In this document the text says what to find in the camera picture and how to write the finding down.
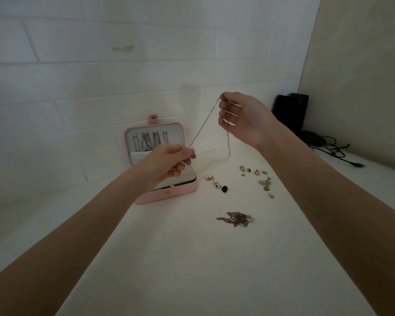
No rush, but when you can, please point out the person's left forearm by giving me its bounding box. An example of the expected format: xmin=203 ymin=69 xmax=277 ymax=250
xmin=0 ymin=163 xmax=155 ymax=316

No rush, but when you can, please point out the person's right forearm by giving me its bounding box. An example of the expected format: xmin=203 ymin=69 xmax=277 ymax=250
xmin=256 ymin=126 xmax=395 ymax=316

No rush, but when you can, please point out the pink jewelry box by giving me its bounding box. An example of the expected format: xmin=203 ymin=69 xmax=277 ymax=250
xmin=124 ymin=115 xmax=198 ymax=205

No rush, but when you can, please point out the black speaker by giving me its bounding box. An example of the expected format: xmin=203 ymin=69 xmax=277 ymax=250
xmin=272 ymin=93 xmax=309 ymax=133

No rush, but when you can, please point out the scatter of small gold earrings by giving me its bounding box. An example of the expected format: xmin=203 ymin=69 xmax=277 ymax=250
xmin=239 ymin=165 xmax=276 ymax=199

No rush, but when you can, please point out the tangle of rose gold chains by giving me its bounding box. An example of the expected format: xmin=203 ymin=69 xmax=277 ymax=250
xmin=216 ymin=212 xmax=255 ymax=228

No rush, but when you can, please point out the black cable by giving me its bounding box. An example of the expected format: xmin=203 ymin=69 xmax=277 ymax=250
xmin=299 ymin=129 xmax=366 ymax=168

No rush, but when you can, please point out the person's right hand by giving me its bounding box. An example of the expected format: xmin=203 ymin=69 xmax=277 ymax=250
xmin=218 ymin=92 xmax=279 ymax=151

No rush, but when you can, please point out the person's left hand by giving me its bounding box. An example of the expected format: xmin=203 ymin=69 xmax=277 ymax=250
xmin=144 ymin=144 xmax=197 ymax=192

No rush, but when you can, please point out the thin silver necklace chain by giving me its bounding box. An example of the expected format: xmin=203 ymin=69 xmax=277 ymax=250
xmin=188 ymin=95 xmax=232 ymax=173

